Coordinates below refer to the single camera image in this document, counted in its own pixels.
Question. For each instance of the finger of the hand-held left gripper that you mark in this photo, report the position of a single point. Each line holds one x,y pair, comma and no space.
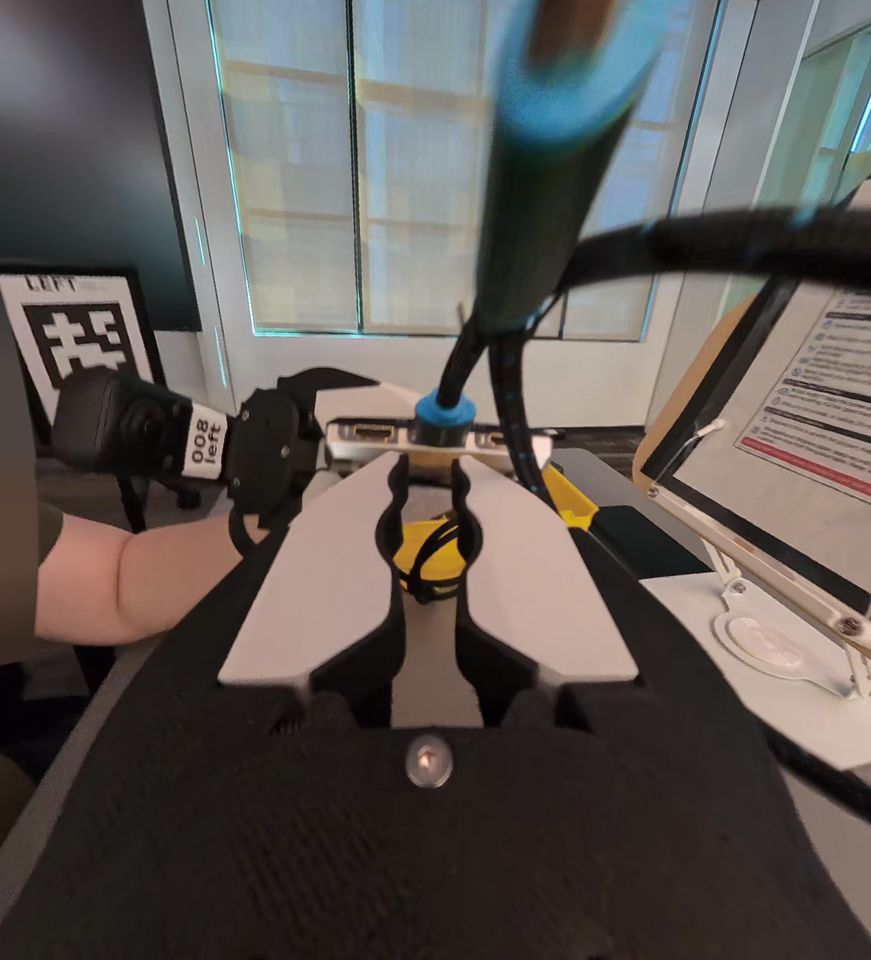
398,395

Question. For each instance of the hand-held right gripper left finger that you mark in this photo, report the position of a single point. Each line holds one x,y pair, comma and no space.
308,600

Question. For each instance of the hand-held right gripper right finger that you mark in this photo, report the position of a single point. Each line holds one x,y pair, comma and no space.
548,600

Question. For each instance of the person's left forearm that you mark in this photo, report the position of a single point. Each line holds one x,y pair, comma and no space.
128,585

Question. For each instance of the black marker sign stand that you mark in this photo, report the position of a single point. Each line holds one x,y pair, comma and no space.
180,499

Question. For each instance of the large gridded window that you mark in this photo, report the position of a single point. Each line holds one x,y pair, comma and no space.
293,225

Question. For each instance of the framed black-white marker sign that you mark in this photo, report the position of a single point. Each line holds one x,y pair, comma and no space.
83,337

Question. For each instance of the white sign board stand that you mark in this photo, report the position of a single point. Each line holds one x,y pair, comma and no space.
773,645

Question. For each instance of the wooden instruction sign board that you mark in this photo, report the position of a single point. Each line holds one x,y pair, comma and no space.
840,420

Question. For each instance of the large black wall screen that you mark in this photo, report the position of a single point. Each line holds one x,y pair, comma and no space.
68,150

